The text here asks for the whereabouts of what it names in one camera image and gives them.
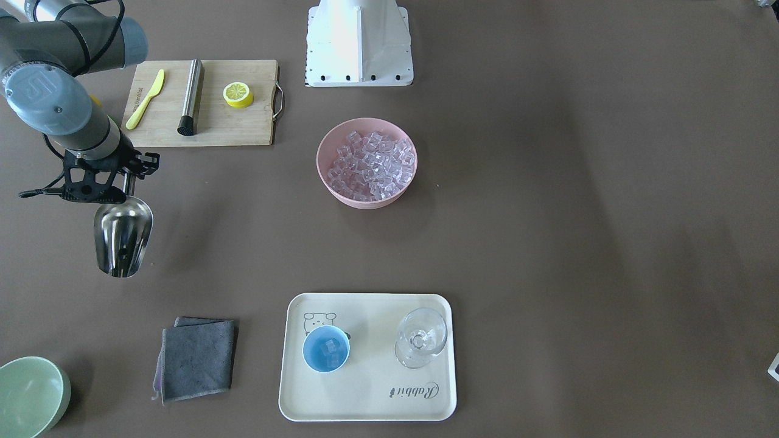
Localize pink bowl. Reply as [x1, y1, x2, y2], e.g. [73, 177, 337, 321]
[315, 117, 419, 210]

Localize light blue cup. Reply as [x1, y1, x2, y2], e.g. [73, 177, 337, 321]
[301, 326, 351, 372]

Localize grey folded cloth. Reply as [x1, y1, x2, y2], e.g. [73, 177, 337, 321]
[152, 316, 237, 405]

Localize yellow plastic knife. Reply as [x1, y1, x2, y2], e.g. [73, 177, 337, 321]
[125, 69, 166, 130]

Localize cream rabbit tray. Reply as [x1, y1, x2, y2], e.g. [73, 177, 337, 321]
[278, 292, 458, 422]

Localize clear wine glass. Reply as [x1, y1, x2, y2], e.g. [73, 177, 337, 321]
[394, 307, 450, 369]

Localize clear ice cubes pile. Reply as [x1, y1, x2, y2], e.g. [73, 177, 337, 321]
[324, 130, 417, 202]

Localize steel ice scoop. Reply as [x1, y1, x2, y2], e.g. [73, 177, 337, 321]
[94, 174, 153, 278]

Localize half lemon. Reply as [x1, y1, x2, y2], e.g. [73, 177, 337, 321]
[222, 82, 254, 108]

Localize steel muddler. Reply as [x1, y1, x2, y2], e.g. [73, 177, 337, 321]
[177, 59, 204, 136]

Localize wooden cutting board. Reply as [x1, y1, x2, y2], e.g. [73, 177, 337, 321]
[119, 59, 284, 148]

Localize ice cubes in cup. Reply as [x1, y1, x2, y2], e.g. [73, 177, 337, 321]
[321, 338, 343, 370]

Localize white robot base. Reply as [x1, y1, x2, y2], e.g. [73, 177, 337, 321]
[304, 1, 414, 87]

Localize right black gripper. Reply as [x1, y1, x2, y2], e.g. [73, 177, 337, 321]
[60, 137, 159, 204]

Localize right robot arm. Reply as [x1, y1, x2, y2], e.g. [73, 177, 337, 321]
[1, 1, 159, 204]

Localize green bowl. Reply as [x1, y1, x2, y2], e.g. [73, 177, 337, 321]
[1, 356, 71, 437]

